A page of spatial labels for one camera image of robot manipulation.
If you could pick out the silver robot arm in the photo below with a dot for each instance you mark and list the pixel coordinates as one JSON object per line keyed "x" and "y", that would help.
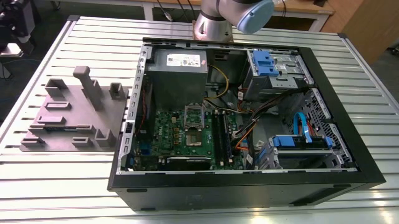
{"x": 211, "y": 25}

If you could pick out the CPU socket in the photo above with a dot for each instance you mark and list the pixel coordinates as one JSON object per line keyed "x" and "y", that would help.
{"x": 194, "y": 138}

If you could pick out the grey parts rack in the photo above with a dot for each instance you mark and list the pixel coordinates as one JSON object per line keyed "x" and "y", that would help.
{"x": 80, "y": 121}

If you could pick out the dark RAM stick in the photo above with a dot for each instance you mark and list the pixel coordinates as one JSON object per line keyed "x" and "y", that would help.
{"x": 60, "y": 128}

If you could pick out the grey power supply unit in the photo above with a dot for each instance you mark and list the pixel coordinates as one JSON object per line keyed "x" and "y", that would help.
{"x": 178, "y": 84}

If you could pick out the green motherboard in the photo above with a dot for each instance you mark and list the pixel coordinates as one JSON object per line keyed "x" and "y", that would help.
{"x": 159, "y": 136}

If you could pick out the blue VGA port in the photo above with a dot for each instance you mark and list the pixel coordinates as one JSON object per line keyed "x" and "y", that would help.
{"x": 132, "y": 162}

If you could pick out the black RAM slot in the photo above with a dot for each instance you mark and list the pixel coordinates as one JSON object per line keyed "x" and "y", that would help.
{"x": 216, "y": 137}
{"x": 224, "y": 137}

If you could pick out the black graphics card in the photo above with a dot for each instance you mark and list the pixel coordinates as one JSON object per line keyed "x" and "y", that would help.
{"x": 187, "y": 163}

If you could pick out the blue plastic drive carrier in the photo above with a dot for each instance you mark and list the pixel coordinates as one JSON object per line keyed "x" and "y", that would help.
{"x": 268, "y": 70}
{"x": 263, "y": 58}

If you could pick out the metal drive cage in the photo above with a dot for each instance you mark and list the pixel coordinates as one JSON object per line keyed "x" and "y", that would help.
{"x": 280, "y": 84}

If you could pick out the wooden desk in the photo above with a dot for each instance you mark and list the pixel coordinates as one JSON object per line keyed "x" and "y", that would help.
{"x": 308, "y": 10}

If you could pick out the black PC case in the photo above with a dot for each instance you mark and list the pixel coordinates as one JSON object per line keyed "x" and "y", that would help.
{"x": 218, "y": 193}

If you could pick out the hard disk in blue carrier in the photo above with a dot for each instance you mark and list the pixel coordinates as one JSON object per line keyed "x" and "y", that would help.
{"x": 284, "y": 141}

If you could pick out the metal disk bay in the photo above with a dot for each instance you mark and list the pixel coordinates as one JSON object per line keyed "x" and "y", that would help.
{"x": 306, "y": 152}

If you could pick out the brown wooden cabinet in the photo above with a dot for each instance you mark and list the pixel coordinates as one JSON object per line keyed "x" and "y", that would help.
{"x": 367, "y": 23}

